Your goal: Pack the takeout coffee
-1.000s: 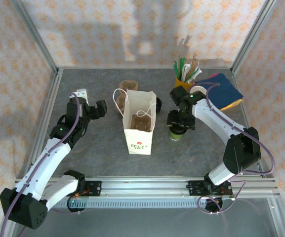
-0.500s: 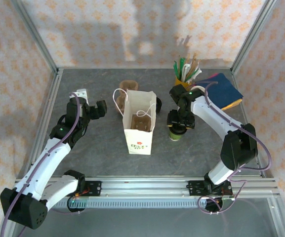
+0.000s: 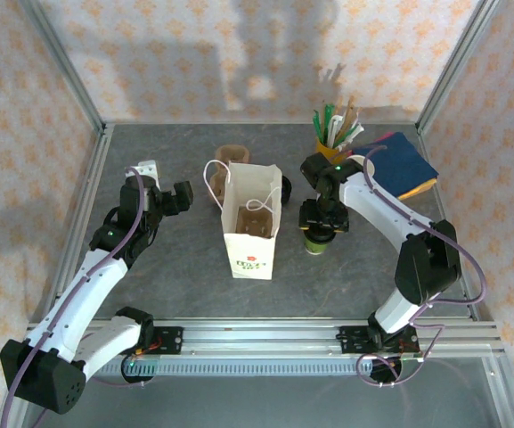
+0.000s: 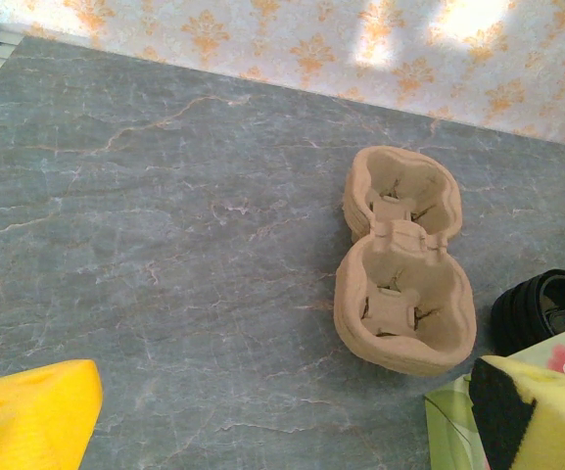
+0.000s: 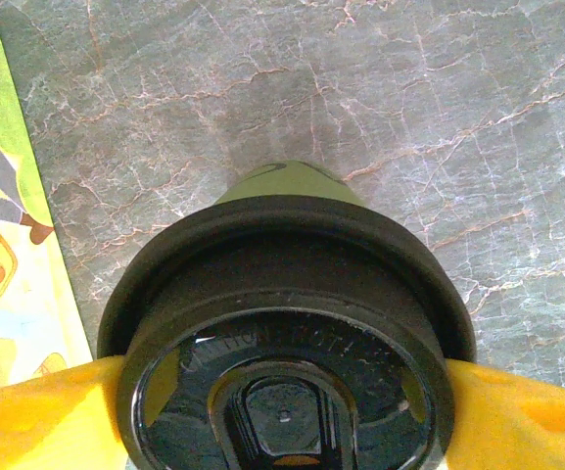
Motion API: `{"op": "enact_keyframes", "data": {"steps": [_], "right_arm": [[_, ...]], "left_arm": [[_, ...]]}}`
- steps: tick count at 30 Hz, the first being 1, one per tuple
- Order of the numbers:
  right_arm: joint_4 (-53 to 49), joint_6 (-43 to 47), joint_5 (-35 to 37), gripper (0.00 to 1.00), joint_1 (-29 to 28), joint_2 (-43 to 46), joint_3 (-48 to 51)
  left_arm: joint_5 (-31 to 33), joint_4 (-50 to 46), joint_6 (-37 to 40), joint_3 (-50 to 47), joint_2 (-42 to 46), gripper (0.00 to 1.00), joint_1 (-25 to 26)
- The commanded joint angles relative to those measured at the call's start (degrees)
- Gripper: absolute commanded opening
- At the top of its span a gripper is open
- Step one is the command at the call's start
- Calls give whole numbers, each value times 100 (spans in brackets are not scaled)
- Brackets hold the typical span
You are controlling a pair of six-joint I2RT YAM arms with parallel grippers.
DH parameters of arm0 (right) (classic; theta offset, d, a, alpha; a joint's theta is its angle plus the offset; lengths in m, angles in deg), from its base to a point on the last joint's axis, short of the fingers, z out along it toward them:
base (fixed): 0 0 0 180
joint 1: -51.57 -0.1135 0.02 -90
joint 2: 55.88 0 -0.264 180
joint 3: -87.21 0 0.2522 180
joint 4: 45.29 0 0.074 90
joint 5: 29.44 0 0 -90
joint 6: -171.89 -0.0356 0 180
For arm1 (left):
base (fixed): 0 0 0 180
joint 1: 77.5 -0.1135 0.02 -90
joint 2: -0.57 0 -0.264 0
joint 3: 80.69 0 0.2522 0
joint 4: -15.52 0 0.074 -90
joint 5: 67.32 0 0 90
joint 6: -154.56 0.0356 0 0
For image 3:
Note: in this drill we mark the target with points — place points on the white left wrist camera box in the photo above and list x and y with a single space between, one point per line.
147 168

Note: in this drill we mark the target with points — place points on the white flower print paper bag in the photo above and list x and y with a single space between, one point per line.
250 263

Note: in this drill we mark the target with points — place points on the bright yellow paper napkin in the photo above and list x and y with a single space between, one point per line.
421 188

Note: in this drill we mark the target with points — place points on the stack of coloured napkins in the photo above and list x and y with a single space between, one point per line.
408 160

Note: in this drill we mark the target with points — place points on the white green wrapped straw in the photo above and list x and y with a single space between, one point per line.
354 131

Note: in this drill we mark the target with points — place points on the black plastic cup lid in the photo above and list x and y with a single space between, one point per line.
321 238

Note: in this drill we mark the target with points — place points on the white orange patterned backdrop cloth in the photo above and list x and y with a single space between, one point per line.
256 53

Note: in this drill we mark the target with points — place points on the yellow straw holder cup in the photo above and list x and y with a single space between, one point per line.
321 147

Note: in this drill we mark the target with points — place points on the aluminium frame leg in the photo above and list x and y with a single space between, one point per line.
503 392

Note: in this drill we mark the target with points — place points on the pink paper napkin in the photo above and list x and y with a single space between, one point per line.
389 135

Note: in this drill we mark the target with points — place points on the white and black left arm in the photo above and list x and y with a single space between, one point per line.
83 294

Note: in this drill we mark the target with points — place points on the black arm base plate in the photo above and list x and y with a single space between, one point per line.
169 341
350 341

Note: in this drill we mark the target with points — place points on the aluminium frame post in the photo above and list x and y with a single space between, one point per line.
65 67
457 67

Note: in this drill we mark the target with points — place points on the brown paper wrapped straw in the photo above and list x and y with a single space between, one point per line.
354 117
348 109

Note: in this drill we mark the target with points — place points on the long aluminium base rail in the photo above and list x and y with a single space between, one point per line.
256 334

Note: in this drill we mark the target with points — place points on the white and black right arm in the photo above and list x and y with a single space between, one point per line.
385 209

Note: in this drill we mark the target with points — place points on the aluminium table side rail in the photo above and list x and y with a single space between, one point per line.
450 205
83 214

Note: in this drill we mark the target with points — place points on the stack of black lids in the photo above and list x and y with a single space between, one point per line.
287 189

